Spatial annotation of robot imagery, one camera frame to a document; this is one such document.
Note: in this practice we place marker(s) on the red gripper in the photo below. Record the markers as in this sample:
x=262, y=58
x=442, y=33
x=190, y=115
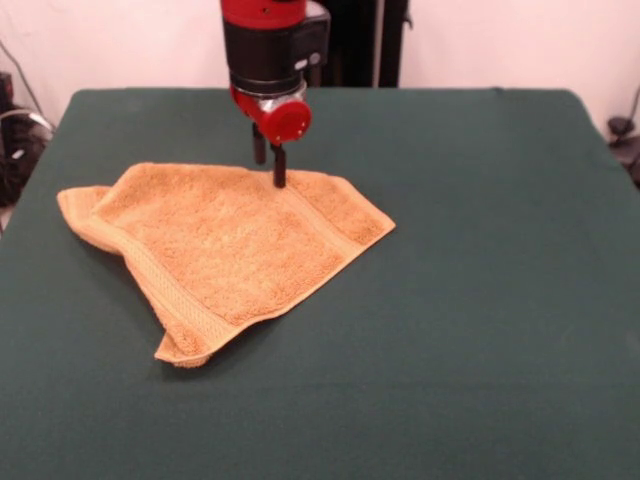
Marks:
x=282, y=120

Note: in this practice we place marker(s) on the orange terry towel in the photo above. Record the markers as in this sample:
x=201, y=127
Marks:
x=215, y=250

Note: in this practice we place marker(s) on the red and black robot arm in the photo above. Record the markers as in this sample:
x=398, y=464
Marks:
x=270, y=45

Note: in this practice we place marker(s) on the dark green tablecloth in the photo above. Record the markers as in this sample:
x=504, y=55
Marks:
x=450, y=300

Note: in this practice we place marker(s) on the black electronics pile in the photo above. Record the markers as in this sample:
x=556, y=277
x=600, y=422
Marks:
x=15, y=160

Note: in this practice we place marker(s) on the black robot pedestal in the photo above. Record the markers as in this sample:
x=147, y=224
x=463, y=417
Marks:
x=360, y=45

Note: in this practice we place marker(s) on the black clamp mount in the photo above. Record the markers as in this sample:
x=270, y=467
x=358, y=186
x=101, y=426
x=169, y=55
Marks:
x=622, y=127

